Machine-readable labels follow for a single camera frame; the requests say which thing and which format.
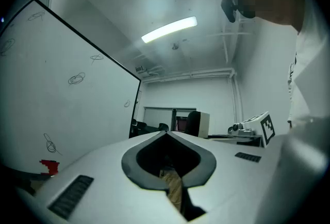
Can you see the black head-worn camera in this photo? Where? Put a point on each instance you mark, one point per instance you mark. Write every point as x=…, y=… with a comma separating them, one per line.
x=229, y=9

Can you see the grey window roller blind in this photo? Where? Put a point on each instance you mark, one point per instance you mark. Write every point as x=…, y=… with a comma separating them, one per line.
x=157, y=117

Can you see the person's white shirt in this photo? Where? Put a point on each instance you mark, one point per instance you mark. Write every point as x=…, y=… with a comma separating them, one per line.
x=314, y=63

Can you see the long ceiling light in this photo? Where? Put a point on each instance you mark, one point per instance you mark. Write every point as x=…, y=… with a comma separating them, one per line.
x=168, y=29

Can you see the round ceiling detector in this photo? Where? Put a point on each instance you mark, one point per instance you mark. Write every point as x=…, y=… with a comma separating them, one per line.
x=175, y=46

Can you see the small red sticker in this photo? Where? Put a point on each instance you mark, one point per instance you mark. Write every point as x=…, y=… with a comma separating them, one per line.
x=50, y=166

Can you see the black office chair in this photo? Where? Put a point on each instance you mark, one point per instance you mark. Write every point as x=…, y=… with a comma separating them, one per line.
x=157, y=127
x=192, y=122
x=136, y=126

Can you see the black-framed whiteboard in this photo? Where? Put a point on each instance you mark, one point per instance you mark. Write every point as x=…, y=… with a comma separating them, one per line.
x=64, y=102

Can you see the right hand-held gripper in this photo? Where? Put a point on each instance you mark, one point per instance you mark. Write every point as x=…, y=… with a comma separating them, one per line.
x=268, y=127

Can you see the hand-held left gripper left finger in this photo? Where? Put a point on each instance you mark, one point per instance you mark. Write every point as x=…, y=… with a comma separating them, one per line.
x=103, y=187

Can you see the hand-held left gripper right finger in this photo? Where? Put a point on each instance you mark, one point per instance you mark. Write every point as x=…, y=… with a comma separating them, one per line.
x=232, y=179

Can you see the white ceiling box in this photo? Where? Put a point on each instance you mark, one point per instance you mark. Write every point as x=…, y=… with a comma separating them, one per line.
x=140, y=68

